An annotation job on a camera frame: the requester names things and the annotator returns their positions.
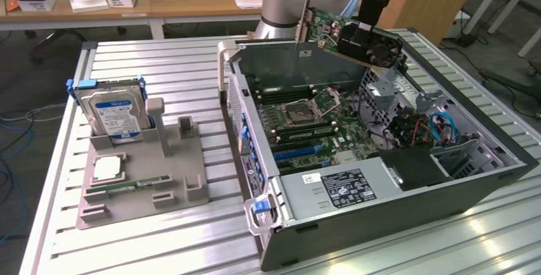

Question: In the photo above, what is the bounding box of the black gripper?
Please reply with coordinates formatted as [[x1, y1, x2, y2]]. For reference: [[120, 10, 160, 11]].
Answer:
[[357, 0, 401, 31]]

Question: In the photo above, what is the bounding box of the black and green graphics card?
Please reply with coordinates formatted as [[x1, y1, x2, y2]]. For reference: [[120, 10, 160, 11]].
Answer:
[[292, 0, 407, 70]]

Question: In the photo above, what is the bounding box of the wooden cabinet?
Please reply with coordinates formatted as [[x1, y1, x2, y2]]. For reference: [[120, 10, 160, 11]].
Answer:
[[379, 0, 485, 45]]

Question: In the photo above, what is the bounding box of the black floor box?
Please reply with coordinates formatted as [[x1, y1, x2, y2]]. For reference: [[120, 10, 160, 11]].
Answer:
[[455, 33, 476, 48]]

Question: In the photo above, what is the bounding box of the perforated metal disk bay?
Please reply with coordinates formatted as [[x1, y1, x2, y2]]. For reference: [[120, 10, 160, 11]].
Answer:
[[359, 65, 424, 120]]

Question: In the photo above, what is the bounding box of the metal socket cover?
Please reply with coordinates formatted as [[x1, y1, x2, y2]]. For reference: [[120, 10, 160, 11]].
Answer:
[[311, 86, 343, 117]]

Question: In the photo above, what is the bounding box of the CPU socket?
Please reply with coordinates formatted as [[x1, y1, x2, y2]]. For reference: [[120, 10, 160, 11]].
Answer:
[[281, 99, 325, 129]]

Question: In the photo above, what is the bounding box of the black RAM stick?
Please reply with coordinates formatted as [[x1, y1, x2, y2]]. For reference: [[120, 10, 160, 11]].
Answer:
[[276, 124, 336, 144]]

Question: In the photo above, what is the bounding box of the grey plastic disk bay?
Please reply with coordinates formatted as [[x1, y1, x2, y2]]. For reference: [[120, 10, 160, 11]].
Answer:
[[429, 137, 508, 181]]

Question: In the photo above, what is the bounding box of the grey power supply unit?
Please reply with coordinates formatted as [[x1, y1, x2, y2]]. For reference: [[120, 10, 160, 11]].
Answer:
[[269, 157, 407, 222]]

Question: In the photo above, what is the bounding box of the white square holder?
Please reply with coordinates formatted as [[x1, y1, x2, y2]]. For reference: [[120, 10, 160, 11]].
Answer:
[[68, 0, 110, 14]]

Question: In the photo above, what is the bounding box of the wooden desk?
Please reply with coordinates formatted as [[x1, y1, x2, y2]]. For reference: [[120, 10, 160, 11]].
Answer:
[[0, 0, 381, 32]]

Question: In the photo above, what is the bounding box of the black open PC case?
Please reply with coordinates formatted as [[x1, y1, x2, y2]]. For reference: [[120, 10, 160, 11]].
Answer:
[[216, 32, 531, 272]]

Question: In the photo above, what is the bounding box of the hard disk with blue carrier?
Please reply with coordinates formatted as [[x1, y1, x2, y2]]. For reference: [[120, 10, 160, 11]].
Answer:
[[66, 77, 156, 145]]

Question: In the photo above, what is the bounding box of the grey parts rack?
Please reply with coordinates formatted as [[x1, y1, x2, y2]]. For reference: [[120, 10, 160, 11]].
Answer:
[[75, 97, 212, 231]]

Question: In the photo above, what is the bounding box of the white box with black lid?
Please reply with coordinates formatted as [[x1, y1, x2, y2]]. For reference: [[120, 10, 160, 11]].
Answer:
[[11, 0, 58, 12]]

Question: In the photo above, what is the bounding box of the silver CPU chip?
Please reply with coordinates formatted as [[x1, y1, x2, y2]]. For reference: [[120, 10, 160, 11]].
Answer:
[[92, 157, 127, 183]]

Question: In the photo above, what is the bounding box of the green RAM stick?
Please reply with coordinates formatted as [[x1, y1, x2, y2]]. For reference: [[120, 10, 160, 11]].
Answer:
[[87, 176, 173, 194]]

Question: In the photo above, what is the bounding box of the white table frame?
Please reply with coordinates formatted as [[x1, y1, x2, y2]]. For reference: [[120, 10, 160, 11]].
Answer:
[[461, 0, 541, 58]]

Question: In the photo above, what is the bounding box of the red and black wire bundle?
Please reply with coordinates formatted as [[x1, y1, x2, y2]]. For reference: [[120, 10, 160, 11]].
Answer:
[[388, 113, 432, 148]]

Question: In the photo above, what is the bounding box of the blue wire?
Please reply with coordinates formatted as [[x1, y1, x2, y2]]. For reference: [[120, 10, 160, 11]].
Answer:
[[428, 111, 461, 146]]

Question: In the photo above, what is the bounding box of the white floor cable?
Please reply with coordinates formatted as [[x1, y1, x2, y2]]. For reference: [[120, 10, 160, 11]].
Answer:
[[0, 103, 70, 123]]

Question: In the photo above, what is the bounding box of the blue floor cable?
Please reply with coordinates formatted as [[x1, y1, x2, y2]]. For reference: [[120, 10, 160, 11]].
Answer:
[[0, 122, 36, 244]]

